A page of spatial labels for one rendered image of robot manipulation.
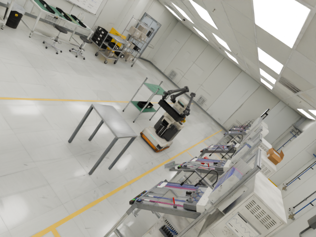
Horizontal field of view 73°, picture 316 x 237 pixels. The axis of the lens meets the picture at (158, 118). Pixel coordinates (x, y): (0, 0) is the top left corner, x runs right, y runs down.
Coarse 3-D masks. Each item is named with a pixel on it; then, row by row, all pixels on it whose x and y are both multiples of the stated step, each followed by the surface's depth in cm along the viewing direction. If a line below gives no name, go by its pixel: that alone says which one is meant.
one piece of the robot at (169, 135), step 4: (164, 116) 509; (160, 120) 512; (184, 120) 505; (156, 124) 518; (160, 124) 505; (176, 124) 494; (180, 124) 495; (156, 128) 519; (160, 128) 512; (164, 128) 501; (168, 128) 503; (176, 128) 496; (180, 128) 495; (160, 132) 506; (164, 132) 505; (168, 132) 504; (172, 132) 500; (176, 132) 497; (160, 136) 510; (164, 136) 508; (168, 136) 504; (172, 136) 501; (168, 140) 505
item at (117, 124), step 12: (96, 108) 311; (108, 108) 334; (84, 120) 324; (108, 120) 305; (120, 120) 328; (96, 132) 370; (120, 132) 301; (132, 132) 322; (120, 156) 339; (108, 168) 350
